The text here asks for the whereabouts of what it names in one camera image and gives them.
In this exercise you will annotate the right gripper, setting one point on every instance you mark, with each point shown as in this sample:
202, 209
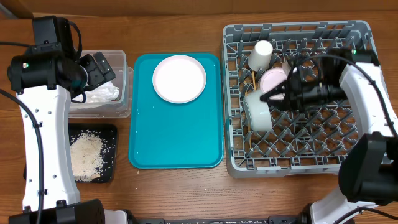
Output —
293, 94

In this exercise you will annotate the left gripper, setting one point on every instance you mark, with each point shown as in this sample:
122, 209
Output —
99, 77

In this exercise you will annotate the small pink bowl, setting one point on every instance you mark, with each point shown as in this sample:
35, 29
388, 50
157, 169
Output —
271, 78

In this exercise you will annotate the white napkin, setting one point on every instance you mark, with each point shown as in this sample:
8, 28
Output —
104, 93

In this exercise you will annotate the grey bowl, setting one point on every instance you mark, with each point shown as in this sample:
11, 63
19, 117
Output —
257, 111

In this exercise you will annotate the cream paper cup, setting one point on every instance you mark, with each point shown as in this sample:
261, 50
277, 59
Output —
260, 56

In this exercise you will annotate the white rice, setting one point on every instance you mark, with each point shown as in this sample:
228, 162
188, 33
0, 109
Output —
89, 155

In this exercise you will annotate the large pink plate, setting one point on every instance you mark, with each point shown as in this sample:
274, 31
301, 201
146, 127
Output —
179, 79

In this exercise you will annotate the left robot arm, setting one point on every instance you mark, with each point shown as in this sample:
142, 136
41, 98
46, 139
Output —
44, 82

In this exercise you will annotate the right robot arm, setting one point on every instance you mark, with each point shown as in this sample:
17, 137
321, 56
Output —
367, 177

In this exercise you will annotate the grey dishwasher rack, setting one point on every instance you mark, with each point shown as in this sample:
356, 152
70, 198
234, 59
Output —
313, 141

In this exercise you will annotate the clear plastic bin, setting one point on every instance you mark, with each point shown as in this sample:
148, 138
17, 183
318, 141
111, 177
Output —
123, 80

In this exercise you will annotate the black plastic tray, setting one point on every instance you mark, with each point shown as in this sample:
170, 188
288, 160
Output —
106, 131

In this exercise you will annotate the teal plastic tray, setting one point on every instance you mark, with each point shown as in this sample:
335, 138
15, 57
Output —
166, 135

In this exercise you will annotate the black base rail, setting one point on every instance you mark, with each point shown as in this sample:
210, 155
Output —
275, 219

